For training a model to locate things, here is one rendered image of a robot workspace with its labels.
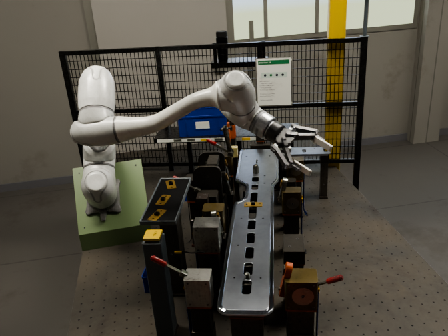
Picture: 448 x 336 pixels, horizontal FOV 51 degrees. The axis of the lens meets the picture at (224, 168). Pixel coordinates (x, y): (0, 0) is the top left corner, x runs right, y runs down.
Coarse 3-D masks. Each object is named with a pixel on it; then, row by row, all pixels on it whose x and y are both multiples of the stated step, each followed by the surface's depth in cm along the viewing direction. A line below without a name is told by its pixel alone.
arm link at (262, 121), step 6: (258, 114) 166; (264, 114) 166; (258, 120) 165; (264, 120) 164; (270, 120) 164; (252, 126) 166; (258, 126) 165; (264, 126) 164; (252, 132) 168; (258, 132) 166; (264, 132) 166; (264, 138) 170
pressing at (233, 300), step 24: (240, 168) 253; (264, 168) 251; (264, 192) 226; (240, 216) 207; (264, 216) 206; (240, 240) 190; (264, 240) 189; (240, 264) 176; (264, 264) 175; (240, 288) 163; (264, 288) 162; (240, 312) 153; (264, 312) 152
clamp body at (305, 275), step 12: (300, 276) 158; (312, 276) 157; (288, 288) 156; (300, 288) 156; (312, 288) 155; (288, 300) 158; (300, 300) 158; (312, 300) 157; (288, 312) 161; (300, 312) 161; (312, 312) 160; (288, 324) 163; (300, 324) 163; (312, 324) 162
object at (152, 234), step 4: (148, 232) 170; (152, 232) 170; (156, 232) 170; (160, 232) 170; (144, 236) 168; (148, 236) 168; (152, 236) 167; (156, 236) 167; (160, 236) 168; (144, 240) 167; (148, 240) 167; (152, 240) 166; (156, 240) 166
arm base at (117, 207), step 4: (116, 180) 250; (116, 184) 249; (116, 200) 244; (88, 204) 243; (112, 204) 241; (116, 204) 245; (88, 208) 243; (92, 208) 243; (96, 208) 240; (104, 208) 240; (108, 208) 242; (112, 208) 244; (116, 208) 245; (120, 208) 245; (88, 212) 243; (92, 212) 243; (96, 212) 243; (100, 212) 241; (104, 212) 242; (108, 212) 245; (116, 212) 245; (100, 216) 241; (104, 216) 241; (104, 220) 243
